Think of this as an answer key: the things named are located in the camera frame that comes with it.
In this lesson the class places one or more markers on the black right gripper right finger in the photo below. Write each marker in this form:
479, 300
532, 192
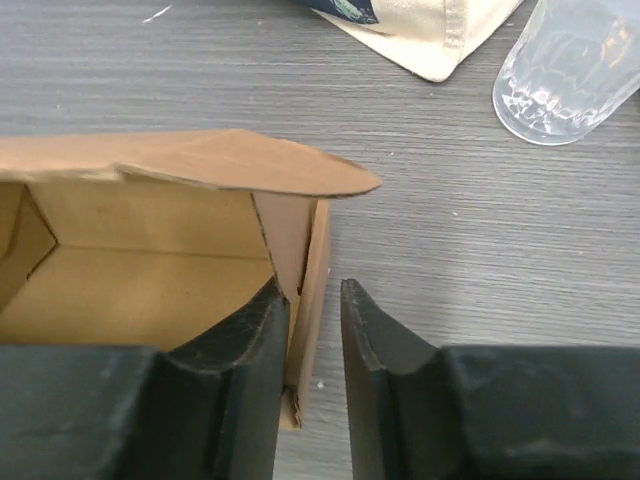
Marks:
418, 411

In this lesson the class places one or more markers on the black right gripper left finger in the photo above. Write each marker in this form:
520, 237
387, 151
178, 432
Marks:
208, 409

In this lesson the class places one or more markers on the brown cardboard box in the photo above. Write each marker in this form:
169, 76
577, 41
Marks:
152, 238

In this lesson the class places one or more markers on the beige canvas tote bag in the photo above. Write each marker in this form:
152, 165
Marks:
429, 38

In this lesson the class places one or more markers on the clear plastic water bottle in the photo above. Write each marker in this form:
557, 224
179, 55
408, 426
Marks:
573, 65

